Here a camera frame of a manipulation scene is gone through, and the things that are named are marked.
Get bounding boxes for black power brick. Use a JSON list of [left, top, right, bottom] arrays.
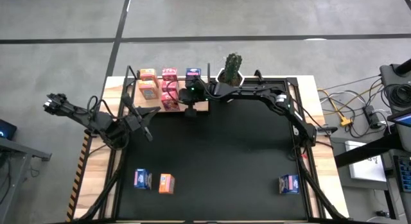
[[362, 105, 383, 129]]

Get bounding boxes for black table mat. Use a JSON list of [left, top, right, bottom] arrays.
[[117, 81, 308, 220]]

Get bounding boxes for black floor cable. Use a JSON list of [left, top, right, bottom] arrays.
[[345, 78, 388, 139]]

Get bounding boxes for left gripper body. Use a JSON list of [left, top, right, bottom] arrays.
[[121, 92, 154, 143]]

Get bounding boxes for black aluminium table frame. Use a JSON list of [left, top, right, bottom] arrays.
[[73, 76, 349, 224]]

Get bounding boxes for coiled black cable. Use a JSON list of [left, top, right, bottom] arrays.
[[383, 83, 411, 108]]

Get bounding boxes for laptop with blue screen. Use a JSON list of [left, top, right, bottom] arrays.
[[387, 108, 411, 128]]

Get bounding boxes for grey equipment cart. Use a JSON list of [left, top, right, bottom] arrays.
[[378, 58, 411, 122]]

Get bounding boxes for dark tablet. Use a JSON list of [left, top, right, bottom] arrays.
[[0, 118, 18, 141]]

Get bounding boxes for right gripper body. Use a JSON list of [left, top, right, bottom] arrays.
[[178, 76, 211, 119]]

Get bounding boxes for blue Frosted Flakes cereal box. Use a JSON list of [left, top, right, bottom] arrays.
[[185, 67, 202, 80], [133, 168, 153, 191], [278, 174, 301, 195]]

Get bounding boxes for black stand bar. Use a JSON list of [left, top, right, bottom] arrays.
[[333, 134, 411, 169]]

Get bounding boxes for grey metal side table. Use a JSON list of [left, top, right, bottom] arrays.
[[0, 136, 53, 224]]

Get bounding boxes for yellow black hazard strip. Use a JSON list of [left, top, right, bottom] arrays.
[[66, 130, 91, 222]]

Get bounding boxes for orange Mini Wheats cereal box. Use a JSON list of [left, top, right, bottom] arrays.
[[158, 173, 176, 195], [137, 79, 161, 101], [139, 67, 159, 82]]

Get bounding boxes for yellow cable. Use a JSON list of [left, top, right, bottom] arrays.
[[317, 88, 353, 127]]

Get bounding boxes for green cactus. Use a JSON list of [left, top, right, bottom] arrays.
[[223, 53, 243, 87]]

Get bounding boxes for white flat box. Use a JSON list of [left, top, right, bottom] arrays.
[[344, 139, 388, 182]]

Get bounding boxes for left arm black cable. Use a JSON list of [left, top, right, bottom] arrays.
[[85, 94, 112, 124]]

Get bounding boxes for red Froot Loops cereal box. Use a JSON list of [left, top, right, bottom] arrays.
[[160, 90, 181, 112], [161, 80, 179, 93], [161, 67, 179, 81]]

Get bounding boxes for grey cable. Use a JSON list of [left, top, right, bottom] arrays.
[[319, 75, 382, 92]]

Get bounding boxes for black keypad device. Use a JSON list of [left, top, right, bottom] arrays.
[[393, 154, 411, 193]]

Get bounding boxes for wooden shelf with black frame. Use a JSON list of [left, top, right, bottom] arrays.
[[123, 62, 211, 114]]

